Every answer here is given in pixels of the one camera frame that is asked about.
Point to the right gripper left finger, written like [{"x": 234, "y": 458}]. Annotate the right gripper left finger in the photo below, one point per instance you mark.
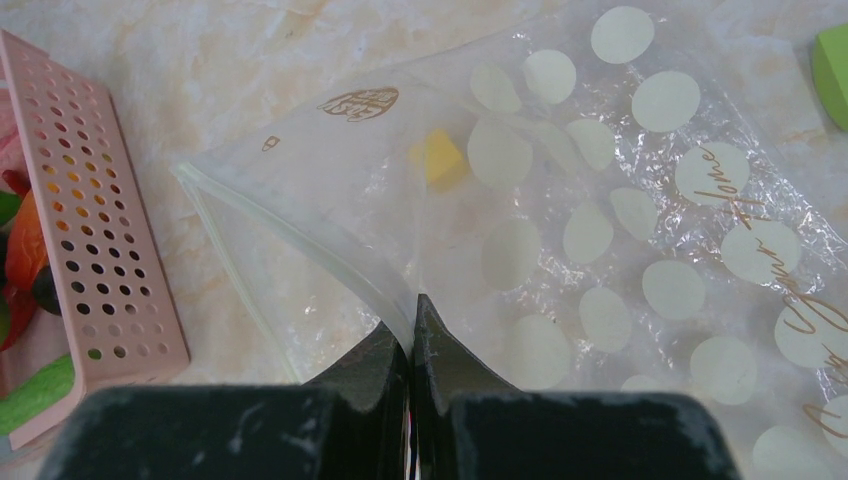
[{"x": 346, "y": 423}]

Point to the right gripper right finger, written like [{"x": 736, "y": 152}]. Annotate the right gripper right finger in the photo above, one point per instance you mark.
[{"x": 472, "y": 424}]

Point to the clear dotted zip top bag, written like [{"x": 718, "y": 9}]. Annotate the clear dotted zip top bag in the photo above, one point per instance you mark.
[{"x": 623, "y": 227}]

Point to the dark purple toy mangosteen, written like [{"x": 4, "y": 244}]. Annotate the dark purple toy mangosteen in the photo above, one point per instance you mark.
[{"x": 44, "y": 291}]

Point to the red toy chili pepper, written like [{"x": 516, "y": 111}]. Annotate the red toy chili pepper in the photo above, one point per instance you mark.
[{"x": 21, "y": 305}]

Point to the small yellow cube block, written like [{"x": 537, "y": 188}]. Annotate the small yellow cube block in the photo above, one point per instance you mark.
[{"x": 444, "y": 164}]

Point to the green toy cucumber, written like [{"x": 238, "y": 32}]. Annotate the green toy cucumber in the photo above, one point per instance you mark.
[{"x": 49, "y": 385}]

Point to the pink perforated plastic basket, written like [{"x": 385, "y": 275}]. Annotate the pink perforated plastic basket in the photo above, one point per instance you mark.
[{"x": 117, "y": 324}]

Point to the green cylinder block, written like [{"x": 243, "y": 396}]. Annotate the green cylinder block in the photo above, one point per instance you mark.
[{"x": 829, "y": 72}]

